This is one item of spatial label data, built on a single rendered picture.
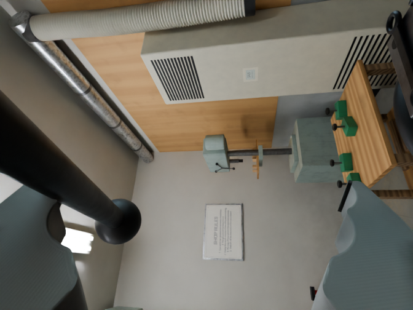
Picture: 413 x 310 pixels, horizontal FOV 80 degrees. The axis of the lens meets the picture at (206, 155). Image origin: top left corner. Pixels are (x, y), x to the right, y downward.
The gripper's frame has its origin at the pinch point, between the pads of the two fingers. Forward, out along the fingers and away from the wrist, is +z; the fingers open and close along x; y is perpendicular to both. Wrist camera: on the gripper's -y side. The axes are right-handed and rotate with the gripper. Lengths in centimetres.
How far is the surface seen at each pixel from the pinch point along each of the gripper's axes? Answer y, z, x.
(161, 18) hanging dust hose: -8, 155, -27
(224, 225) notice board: 203, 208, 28
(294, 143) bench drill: 90, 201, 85
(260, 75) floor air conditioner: 23, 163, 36
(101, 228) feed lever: 7.2, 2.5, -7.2
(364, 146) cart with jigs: 49, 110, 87
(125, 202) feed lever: 6.2, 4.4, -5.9
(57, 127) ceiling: 75, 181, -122
